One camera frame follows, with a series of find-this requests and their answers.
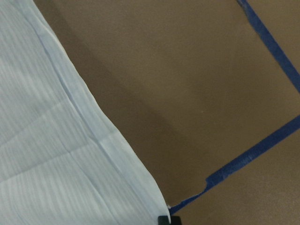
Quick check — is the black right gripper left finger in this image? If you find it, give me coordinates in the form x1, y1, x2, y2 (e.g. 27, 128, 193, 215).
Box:
157, 216, 170, 225

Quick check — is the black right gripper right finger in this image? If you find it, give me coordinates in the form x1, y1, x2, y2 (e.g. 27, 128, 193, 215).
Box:
170, 216, 182, 225

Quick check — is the light blue striped shirt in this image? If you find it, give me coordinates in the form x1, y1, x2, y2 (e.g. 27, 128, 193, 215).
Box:
0, 0, 170, 225

